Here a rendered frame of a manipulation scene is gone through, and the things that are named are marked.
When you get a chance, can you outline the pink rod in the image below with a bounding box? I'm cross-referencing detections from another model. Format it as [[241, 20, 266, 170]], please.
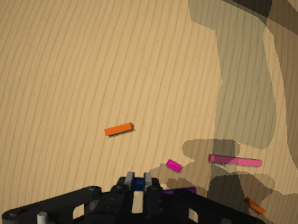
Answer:
[[208, 154, 262, 167]]

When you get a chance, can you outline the purple rod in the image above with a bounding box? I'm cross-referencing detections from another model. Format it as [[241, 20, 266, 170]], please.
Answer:
[[164, 187, 196, 194]]

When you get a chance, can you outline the short magenta block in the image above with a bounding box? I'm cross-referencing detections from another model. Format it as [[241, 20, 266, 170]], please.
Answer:
[[166, 159, 181, 172]]

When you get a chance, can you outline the small blue block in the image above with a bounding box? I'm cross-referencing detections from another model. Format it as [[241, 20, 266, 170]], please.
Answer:
[[134, 177, 143, 191]]

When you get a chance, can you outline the orange rod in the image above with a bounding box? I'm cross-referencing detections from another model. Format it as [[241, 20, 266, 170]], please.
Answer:
[[104, 122, 132, 136], [244, 197, 266, 215]]

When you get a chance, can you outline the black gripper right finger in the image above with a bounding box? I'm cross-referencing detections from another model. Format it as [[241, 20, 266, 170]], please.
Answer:
[[142, 172, 266, 224]]

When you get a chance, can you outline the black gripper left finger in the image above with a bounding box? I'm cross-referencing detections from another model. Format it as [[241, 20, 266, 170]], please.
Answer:
[[2, 172, 135, 224]]

